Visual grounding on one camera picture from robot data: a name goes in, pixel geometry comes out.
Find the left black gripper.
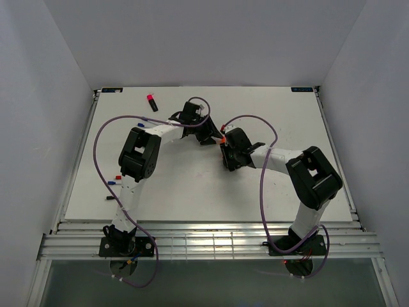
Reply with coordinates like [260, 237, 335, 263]
[190, 114, 222, 146]

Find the pink cap highlighter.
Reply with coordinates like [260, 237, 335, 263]
[146, 94, 158, 112]

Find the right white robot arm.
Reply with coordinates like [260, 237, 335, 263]
[220, 142, 343, 254]

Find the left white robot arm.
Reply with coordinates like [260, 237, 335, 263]
[111, 117, 222, 256]

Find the right blue corner label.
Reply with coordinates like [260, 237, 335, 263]
[291, 87, 314, 93]

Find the blue corner label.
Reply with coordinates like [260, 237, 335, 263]
[291, 87, 314, 93]
[101, 88, 123, 93]

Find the left blue corner label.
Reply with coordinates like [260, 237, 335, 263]
[101, 88, 123, 93]

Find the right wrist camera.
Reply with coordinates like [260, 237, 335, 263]
[224, 125, 252, 152]

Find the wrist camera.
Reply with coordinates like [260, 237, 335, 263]
[178, 102, 203, 125]
[224, 125, 252, 152]

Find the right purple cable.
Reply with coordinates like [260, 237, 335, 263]
[220, 114, 332, 279]

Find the purple cable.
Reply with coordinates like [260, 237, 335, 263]
[93, 97, 212, 288]
[220, 114, 332, 279]

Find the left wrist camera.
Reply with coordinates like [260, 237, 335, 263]
[178, 102, 203, 125]

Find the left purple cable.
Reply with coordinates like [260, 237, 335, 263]
[93, 97, 212, 288]

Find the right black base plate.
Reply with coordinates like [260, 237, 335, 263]
[261, 235, 327, 256]

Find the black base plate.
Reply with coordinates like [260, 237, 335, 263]
[98, 236, 155, 258]
[261, 235, 327, 256]

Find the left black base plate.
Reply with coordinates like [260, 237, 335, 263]
[98, 236, 155, 258]

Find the aluminium frame rail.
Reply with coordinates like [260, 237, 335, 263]
[38, 221, 383, 261]

